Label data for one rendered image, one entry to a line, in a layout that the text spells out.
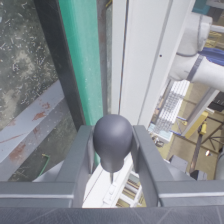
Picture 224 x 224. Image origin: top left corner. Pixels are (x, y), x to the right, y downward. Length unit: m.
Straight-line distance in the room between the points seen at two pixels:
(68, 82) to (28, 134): 0.08
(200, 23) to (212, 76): 0.27
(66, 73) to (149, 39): 0.10
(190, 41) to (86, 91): 0.75
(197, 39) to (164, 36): 0.69
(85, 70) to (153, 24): 0.09
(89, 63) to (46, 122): 0.10
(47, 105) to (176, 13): 0.18
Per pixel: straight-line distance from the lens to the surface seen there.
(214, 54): 4.90
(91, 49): 0.17
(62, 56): 0.17
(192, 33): 0.88
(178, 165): 0.55
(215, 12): 3.85
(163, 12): 0.19
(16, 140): 0.21
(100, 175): 0.42
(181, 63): 0.94
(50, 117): 0.22
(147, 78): 0.24
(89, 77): 0.18
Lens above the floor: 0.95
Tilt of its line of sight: 16 degrees down
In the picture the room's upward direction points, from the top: 115 degrees clockwise
